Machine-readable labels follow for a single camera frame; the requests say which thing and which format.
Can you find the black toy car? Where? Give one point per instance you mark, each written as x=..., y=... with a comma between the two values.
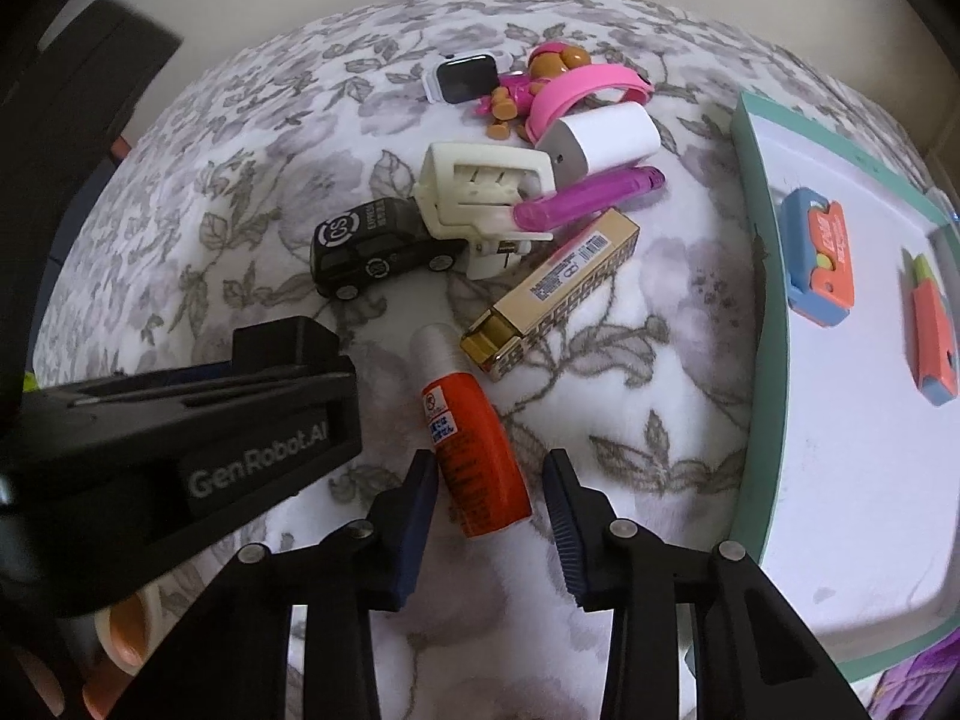
x=375, y=247

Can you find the teal white box lid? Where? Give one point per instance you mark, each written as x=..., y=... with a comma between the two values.
x=862, y=427

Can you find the pink brown puppy figure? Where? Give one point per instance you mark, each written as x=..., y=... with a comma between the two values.
x=525, y=82

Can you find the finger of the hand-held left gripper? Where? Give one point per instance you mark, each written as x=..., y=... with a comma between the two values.
x=225, y=390

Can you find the black chair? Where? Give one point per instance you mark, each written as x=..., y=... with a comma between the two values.
x=67, y=105

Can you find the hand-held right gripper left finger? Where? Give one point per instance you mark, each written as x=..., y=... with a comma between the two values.
x=415, y=532

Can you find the orange green toy gun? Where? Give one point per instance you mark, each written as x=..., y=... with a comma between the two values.
x=934, y=337

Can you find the pink wrist watch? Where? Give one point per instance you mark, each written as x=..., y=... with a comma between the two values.
x=592, y=86

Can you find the floral blanket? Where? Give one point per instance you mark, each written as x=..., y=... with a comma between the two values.
x=300, y=127

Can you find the purple cloth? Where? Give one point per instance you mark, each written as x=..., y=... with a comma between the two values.
x=919, y=679

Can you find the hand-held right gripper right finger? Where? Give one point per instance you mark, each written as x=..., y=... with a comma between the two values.
x=564, y=532

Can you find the orange blue toy gun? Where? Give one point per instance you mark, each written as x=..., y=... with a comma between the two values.
x=821, y=255

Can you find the gold patterned box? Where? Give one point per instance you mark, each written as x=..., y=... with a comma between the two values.
x=555, y=292

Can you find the white smartwatch black screen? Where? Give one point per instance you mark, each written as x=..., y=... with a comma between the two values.
x=465, y=79

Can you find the cream plastic toy part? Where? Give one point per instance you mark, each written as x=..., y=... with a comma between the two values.
x=480, y=180

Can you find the purple translucent lighter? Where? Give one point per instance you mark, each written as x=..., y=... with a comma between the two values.
x=592, y=195

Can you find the white charger block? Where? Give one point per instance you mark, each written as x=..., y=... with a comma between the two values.
x=607, y=139

